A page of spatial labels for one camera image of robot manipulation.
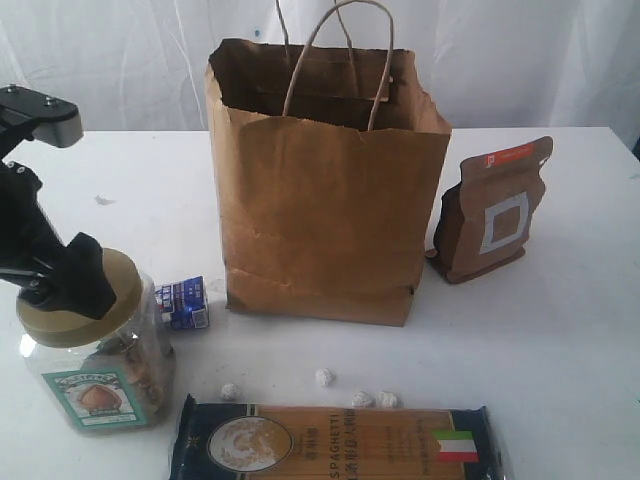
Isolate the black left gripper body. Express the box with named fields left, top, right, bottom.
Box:
left=1, top=160, right=64, bottom=290

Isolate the clear jar with gold lid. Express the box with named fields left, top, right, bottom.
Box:
left=16, top=249, right=176, bottom=435

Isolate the brown paper bag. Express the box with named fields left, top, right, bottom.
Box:
left=204, top=0, right=453, bottom=328

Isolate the brown stand-up pouch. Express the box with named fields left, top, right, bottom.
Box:
left=426, top=136, right=553, bottom=284

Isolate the spaghetti package dark blue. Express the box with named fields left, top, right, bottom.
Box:
left=169, top=396, right=509, bottom=480

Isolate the small blue milk carton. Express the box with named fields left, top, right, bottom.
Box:
left=155, top=276, right=210, bottom=331

